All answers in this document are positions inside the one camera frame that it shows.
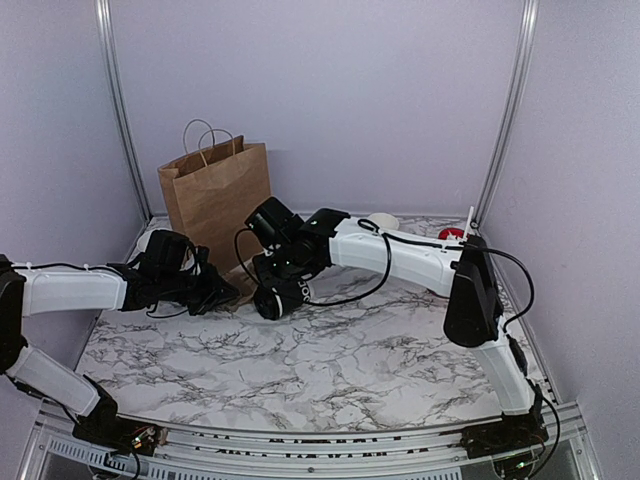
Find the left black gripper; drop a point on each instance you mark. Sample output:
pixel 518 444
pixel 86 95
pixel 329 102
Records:
pixel 214 294

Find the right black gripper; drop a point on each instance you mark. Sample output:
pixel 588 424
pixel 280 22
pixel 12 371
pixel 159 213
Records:
pixel 267 279

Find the cardboard cup carrier tray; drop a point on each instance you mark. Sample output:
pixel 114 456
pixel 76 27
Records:
pixel 246 286

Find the black paper coffee cup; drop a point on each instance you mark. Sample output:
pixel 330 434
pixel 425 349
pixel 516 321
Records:
pixel 293 295

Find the black plastic cup lid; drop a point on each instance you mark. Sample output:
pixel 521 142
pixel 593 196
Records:
pixel 267 303

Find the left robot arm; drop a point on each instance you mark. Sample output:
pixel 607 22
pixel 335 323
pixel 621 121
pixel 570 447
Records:
pixel 141 284

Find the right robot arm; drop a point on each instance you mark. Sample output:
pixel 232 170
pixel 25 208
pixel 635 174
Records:
pixel 458 269

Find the white and orange bowl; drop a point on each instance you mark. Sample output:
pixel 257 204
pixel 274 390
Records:
pixel 143 241

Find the brown paper bag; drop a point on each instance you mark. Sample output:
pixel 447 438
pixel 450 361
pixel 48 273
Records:
pixel 210 192

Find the stack of paper cups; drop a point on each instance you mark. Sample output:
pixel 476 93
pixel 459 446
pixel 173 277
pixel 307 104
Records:
pixel 385 220

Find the red cylindrical holder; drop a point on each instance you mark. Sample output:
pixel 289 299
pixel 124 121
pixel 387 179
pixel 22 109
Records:
pixel 452 233

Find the white straw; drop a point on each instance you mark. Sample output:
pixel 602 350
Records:
pixel 469 221

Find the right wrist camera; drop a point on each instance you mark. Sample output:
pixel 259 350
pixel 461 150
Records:
pixel 273 223

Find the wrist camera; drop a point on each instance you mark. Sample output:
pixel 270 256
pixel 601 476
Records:
pixel 273 223
pixel 170 252

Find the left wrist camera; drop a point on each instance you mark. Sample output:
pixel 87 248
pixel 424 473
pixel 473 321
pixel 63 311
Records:
pixel 170 252

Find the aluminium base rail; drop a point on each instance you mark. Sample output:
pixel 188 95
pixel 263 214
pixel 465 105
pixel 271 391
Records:
pixel 462 450

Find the left aluminium frame post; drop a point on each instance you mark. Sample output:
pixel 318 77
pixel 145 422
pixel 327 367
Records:
pixel 109 52

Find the aluminium frame post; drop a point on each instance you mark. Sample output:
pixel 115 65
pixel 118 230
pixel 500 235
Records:
pixel 515 92
pixel 109 52

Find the right aluminium frame post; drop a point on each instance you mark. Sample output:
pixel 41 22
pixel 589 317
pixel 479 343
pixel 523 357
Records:
pixel 515 92

